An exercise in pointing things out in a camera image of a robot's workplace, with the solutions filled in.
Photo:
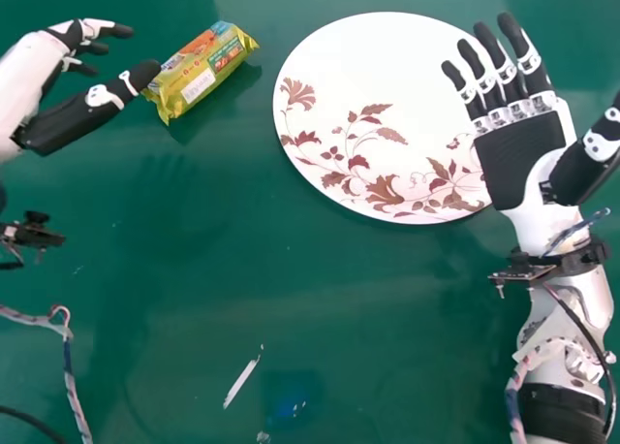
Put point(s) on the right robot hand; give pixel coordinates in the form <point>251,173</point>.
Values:
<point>518,158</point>

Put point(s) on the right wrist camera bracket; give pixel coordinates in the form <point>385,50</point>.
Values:
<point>520,272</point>

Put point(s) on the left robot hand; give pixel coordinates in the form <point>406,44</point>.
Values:
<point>24,75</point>

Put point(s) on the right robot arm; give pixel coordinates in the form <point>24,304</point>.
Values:
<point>581,294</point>

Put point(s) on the plate with brown leaf pattern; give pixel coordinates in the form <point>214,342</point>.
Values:
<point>368,75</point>

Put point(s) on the yellow-green biscuit packet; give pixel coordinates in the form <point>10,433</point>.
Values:
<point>203,71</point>

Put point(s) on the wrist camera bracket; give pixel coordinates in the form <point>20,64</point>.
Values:
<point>34,235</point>
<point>520,272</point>

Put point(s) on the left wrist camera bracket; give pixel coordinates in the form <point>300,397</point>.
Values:
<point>34,235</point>

